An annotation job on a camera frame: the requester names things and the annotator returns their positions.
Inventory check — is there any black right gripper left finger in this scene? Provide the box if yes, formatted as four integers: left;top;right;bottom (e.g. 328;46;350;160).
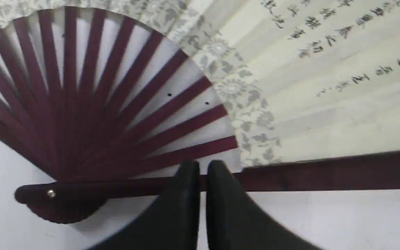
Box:
91;160;200;250

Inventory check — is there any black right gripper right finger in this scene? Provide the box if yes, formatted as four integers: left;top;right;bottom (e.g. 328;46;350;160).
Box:
206;160;318;250

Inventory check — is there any maroon ribbed paper folding fan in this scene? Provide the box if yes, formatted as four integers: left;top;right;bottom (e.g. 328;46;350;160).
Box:
0;0;400;224

